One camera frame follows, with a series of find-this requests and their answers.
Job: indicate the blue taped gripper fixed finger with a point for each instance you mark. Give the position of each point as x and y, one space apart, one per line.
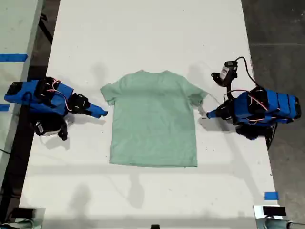
212 111
97 108

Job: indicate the short blue tape strip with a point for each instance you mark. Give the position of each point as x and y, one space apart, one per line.
4 107

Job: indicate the square blue tape patch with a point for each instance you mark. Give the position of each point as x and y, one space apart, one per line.
271 195

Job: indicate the small black box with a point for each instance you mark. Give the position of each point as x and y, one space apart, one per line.
274 211
22 212

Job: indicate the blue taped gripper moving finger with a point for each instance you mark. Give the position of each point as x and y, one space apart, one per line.
94 115
214 115

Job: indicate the pale green T-shirt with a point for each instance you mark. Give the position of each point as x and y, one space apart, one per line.
152 119

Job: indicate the black camera stalk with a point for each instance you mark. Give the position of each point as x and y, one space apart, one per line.
64 132
218 78

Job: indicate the pale side table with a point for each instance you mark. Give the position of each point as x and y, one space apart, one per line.
14 31

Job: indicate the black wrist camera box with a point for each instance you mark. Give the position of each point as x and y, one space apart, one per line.
46 127
227 71

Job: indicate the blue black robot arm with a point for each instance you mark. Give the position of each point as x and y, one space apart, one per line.
28 95
274 105

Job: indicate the long blue tape strip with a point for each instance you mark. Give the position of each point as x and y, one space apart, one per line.
13 57

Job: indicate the small black clip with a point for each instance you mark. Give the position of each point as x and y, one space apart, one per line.
155 226

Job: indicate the black stand leg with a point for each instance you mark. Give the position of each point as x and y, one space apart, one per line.
46 28

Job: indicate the pale grey tube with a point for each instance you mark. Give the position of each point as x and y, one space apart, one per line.
16 225
276 224

